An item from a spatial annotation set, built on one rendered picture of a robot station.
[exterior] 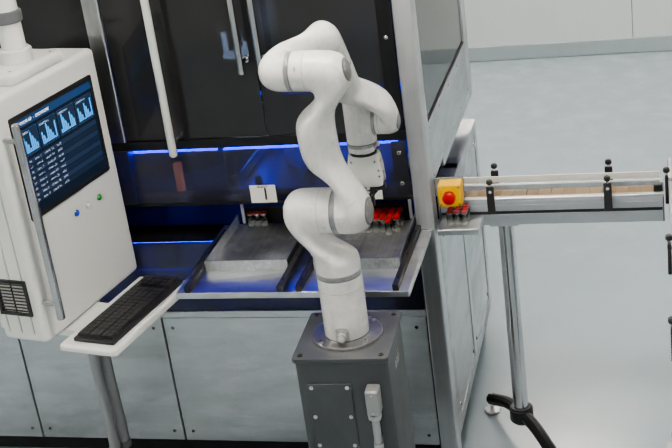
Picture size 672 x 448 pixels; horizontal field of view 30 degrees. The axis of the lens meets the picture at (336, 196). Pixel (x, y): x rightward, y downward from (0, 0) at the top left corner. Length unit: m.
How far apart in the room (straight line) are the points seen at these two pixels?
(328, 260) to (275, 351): 1.03
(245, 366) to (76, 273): 0.74
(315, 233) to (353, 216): 0.13
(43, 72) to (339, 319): 1.13
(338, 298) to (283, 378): 1.03
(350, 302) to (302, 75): 0.64
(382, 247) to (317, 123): 0.83
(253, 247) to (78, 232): 0.54
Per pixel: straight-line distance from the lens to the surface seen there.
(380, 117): 3.37
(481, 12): 8.42
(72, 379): 4.55
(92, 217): 3.90
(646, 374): 4.77
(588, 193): 3.93
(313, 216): 3.18
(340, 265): 3.23
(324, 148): 3.10
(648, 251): 5.67
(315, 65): 3.00
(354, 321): 3.30
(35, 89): 3.66
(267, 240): 3.96
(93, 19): 3.94
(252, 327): 4.19
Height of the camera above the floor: 2.48
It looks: 22 degrees down
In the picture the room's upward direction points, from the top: 8 degrees counter-clockwise
